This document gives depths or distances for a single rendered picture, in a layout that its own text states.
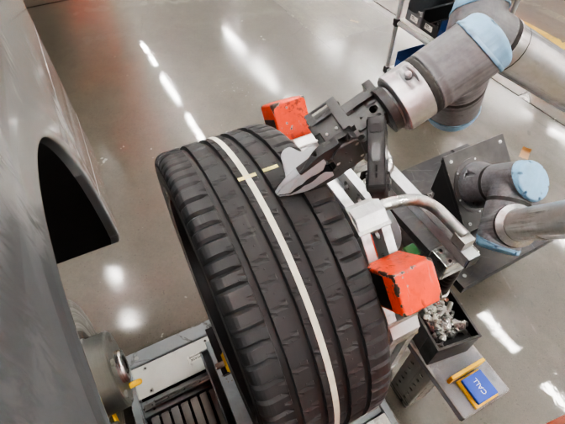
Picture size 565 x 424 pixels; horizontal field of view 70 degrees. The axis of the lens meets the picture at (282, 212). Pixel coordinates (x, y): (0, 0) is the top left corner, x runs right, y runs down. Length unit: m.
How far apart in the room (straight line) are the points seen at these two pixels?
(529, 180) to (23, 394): 1.56
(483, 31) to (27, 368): 0.61
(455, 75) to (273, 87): 2.42
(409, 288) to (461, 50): 0.34
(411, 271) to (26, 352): 0.50
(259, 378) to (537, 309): 1.68
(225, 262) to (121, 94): 2.60
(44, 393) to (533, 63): 0.83
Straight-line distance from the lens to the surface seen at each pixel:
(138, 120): 2.83
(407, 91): 0.60
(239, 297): 0.58
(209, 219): 0.61
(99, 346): 0.85
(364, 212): 0.70
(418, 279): 0.65
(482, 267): 1.76
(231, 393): 1.49
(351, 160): 0.63
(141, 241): 2.13
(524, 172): 1.64
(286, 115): 0.84
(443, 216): 0.88
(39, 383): 0.32
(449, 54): 0.62
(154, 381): 1.71
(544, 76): 0.89
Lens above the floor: 1.65
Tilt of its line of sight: 51 degrees down
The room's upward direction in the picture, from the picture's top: straight up
